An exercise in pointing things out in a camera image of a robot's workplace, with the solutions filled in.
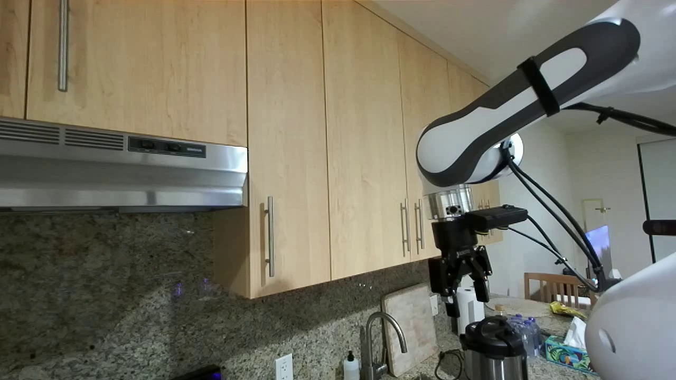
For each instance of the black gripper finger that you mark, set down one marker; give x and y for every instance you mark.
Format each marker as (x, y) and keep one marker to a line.
(480, 281)
(450, 304)

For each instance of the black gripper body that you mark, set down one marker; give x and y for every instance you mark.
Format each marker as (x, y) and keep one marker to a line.
(459, 253)

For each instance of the steel bar door handle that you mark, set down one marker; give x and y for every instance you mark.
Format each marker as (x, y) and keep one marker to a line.
(269, 237)

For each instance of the light wood cabinet door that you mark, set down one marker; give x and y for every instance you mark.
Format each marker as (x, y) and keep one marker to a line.
(288, 143)

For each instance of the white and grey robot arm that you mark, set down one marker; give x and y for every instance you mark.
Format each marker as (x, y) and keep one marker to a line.
(622, 51)

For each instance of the wood cabinet above hood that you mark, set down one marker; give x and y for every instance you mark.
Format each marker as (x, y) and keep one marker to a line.
(169, 69)

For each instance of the stainless steel stove hood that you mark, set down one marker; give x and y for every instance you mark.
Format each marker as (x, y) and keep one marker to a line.
(48, 166)

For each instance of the white paper towel roll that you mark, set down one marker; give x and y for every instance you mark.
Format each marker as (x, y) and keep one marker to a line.
(470, 306)

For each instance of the stone cutting board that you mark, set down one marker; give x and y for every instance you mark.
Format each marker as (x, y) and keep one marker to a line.
(413, 312)

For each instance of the wooden chair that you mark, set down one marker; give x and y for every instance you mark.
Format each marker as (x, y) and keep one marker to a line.
(558, 287)

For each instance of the plastic water bottles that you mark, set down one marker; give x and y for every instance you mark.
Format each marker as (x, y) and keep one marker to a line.
(529, 331)

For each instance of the chrome kitchen faucet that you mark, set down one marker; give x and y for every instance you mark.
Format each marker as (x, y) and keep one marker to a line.
(373, 367)

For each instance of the teal tissue box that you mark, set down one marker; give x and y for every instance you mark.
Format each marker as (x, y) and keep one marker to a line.
(572, 348)

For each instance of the white soap bottle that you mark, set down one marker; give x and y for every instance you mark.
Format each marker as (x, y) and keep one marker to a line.
(352, 366)

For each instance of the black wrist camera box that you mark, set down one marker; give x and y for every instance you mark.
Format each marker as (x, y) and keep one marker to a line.
(485, 220)

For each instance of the steel handle door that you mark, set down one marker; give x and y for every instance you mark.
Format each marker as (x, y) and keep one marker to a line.
(420, 226)
(405, 228)

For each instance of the white wall outlet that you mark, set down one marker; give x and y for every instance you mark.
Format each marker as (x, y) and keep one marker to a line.
(284, 367)

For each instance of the steel handle above hood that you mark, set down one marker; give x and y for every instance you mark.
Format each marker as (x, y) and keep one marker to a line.
(63, 46)

